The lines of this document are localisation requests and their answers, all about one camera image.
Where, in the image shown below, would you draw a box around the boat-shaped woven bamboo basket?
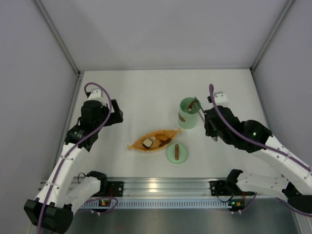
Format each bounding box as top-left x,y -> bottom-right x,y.
127,128 -> 182,152

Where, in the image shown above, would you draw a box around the green cylindrical lunch container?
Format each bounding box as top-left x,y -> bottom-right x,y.
178,97 -> 199,129

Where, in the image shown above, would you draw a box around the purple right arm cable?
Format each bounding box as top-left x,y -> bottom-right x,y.
209,83 -> 312,215

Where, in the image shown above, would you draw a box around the aluminium mounting rail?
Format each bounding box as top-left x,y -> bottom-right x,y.
39,176 -> 299,198

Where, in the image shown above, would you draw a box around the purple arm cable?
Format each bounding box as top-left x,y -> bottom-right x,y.
209,83 -> 312,215
37,82 -> 112,234

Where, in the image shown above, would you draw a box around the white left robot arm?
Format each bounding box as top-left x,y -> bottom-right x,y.
24,99 -> 123,234

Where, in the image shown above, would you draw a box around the metal serving tongs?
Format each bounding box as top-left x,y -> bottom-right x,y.
194,96 -> 219,142

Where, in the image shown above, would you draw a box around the green lid with wooden handle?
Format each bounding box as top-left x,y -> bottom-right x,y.
166,143 -> 188,164

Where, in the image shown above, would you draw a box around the slotted grey cable duct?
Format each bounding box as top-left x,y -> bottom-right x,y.
81,198 -> 245,209

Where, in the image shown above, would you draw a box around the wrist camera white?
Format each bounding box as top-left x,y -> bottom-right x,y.
207,92 -> 229,107
87,89 -> 108,106

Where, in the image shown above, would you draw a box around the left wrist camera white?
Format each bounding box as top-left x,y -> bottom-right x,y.
87,89 -> 108,106

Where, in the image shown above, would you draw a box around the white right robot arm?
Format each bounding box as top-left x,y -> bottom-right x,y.
204,106 -> 312,216

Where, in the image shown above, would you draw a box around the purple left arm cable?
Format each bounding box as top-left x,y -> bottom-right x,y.
37,82 -> 112,234

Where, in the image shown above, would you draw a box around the brown food piece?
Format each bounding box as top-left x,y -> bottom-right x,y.
159,138 -> 172,148

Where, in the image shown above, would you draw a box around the white and black rice cake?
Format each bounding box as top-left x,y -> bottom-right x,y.
142,138 -> 153,149

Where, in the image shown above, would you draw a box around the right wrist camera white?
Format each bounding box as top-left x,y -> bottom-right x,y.
207,92 -> 229,107

